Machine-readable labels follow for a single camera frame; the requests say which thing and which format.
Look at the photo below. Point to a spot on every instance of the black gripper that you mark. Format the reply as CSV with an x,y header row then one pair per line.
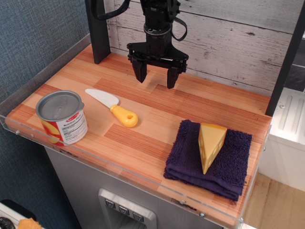
x,y
157,50

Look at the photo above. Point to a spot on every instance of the yellow cheese wedge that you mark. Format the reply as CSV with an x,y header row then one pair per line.
x,y
210,139

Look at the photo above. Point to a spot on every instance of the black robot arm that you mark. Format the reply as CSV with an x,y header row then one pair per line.
x,y
159,17

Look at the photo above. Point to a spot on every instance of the purple folded cloth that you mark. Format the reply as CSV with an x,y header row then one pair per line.
x,y
226,175

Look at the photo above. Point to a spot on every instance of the toy food can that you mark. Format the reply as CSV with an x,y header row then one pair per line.
x,y
62,117

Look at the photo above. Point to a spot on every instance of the silver toy fridge dispenser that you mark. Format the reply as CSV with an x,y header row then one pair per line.
x,y
120,213

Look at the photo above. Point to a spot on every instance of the white toy sink unit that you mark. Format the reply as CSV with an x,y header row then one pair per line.
x,y
283,156

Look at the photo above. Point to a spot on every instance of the orange object bottom left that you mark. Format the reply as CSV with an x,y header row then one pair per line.
x,y
29,224

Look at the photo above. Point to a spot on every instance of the white toy stove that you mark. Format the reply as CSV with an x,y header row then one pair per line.
x,y
14,212

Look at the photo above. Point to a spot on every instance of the white knife yellow handle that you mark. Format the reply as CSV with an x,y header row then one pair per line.
x,y
125,117

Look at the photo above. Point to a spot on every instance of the dark vertical post left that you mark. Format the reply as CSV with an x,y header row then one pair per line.
x,y
98,34

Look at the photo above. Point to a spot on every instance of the dark vertical post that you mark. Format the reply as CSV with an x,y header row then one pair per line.
x,y
287,63
98,34

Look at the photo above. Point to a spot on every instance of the clear acrylic guard rail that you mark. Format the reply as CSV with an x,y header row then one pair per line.
x,y
131,166

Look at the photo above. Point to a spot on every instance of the dark vertical post right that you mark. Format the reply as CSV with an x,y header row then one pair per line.
x,y
287,63

